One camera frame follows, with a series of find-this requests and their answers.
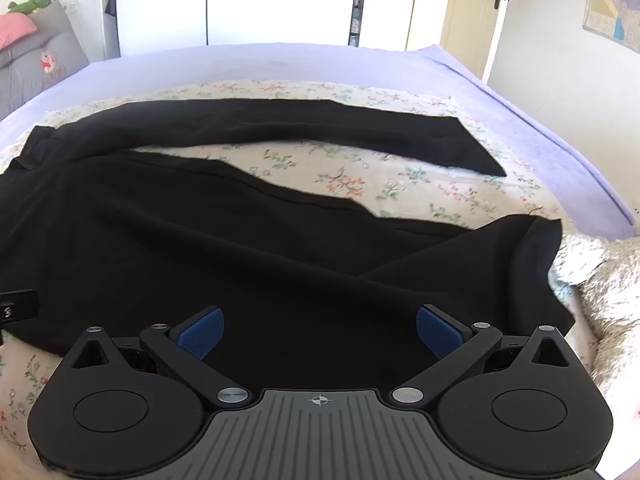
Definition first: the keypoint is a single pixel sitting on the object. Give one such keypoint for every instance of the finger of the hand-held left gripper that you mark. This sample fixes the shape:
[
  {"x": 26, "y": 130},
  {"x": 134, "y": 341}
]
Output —
[{"x": 20, "y": 305}]

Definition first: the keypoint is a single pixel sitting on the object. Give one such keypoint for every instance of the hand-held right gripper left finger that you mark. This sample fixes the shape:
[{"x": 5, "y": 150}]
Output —
[{"x": 202, "y": 335}]

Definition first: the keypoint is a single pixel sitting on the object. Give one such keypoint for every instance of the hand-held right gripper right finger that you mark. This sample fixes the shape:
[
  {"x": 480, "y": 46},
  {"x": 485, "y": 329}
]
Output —
[{"x": 437, "y": 332}]

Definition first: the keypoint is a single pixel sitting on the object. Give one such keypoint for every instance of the black pants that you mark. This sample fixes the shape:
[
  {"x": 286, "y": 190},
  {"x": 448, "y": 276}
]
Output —
[{"x": 200, "y": 235}]

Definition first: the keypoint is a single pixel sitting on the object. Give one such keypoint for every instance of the floral bed sheet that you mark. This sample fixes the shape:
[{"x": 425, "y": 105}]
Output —
[{"x": 400, "y": 180}]

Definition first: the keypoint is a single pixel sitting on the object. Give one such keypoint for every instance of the white fluffy blanket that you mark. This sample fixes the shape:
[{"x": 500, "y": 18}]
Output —
[{"x": 610, "y": 300}]

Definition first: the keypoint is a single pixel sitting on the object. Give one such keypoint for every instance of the grey padded headboard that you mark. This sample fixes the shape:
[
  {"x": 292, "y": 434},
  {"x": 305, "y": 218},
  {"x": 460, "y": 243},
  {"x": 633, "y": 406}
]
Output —
[{"x": 30, "y": 75}]

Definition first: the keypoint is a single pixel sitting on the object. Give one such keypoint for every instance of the pink pillow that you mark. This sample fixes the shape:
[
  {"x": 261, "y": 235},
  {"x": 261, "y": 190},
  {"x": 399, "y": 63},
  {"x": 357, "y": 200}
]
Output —
[{"x": 15, "y": 30}]

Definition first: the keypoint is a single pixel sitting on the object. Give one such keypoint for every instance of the purple bed sheet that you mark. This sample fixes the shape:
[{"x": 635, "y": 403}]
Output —
[{"x": 300, "y": 62}]

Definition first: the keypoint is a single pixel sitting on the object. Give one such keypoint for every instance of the cream room door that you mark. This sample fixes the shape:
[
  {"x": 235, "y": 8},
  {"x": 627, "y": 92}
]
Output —
[{"x": 470, "y": 35}]

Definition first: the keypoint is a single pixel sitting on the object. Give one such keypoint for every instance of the green plush toy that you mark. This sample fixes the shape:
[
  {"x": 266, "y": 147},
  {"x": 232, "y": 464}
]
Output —
[{"x": 30, "y": 5}]

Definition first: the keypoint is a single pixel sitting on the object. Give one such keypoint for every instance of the white closet door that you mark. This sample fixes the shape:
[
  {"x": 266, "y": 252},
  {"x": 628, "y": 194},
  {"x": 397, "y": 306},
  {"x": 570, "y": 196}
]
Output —
[{"x": 425, "y": 5}]

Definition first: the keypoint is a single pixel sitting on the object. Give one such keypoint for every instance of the white and blue wardrobe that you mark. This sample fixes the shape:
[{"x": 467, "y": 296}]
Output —
[{"x": 250, "y": 5}]

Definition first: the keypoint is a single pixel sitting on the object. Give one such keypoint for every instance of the dark open shelf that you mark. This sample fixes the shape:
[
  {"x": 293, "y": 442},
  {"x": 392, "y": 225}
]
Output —
[{"x": 357, "y": 5}]

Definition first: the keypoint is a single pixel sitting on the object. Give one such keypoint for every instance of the colourful wall map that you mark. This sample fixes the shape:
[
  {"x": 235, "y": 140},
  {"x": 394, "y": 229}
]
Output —
[{"x": 605, "y": 10}]

